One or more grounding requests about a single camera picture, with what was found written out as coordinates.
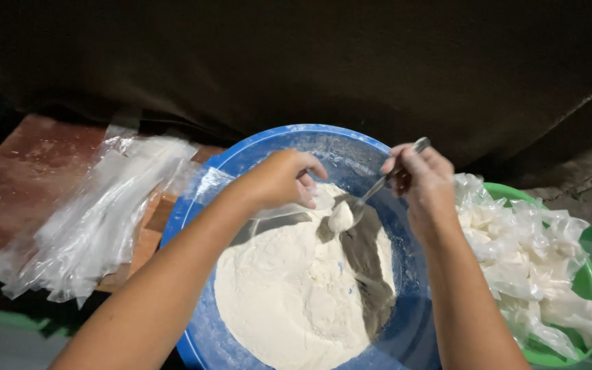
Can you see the person's right hand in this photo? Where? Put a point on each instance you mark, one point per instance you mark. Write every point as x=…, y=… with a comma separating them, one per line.
x=427, y=187

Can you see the person's left hand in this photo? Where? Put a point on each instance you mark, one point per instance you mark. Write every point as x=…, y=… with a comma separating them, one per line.
x=275, y=177

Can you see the person's right fingers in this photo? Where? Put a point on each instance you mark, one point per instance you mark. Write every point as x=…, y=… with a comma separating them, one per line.
x=404, y=167

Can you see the metal spoon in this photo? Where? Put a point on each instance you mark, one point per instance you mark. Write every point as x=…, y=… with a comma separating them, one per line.
x=373, y=192

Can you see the clear plastic bag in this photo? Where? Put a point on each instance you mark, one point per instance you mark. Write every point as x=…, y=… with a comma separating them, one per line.
x=260, y=198

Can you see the blue plastic basin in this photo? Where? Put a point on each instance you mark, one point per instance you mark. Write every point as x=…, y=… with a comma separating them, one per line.
x=296, y=257

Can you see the dark brown cloth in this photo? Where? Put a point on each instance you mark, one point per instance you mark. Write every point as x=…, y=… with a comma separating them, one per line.
x=296, y=67

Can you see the pile of filled flour bags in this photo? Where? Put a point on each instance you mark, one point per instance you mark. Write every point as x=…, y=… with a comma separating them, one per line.
x=527, y=262

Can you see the heap of white flour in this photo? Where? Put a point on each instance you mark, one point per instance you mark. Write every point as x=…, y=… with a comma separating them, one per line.
x=301, y=288

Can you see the green plastic basin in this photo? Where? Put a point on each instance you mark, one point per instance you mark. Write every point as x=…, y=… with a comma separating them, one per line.
x=578, y=288

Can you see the pile of empty plastic bags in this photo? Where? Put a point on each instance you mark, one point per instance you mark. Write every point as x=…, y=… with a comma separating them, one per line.
x=90, y=221

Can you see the brown wooden board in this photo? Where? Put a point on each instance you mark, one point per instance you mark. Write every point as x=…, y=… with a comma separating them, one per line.
x=39, y=185

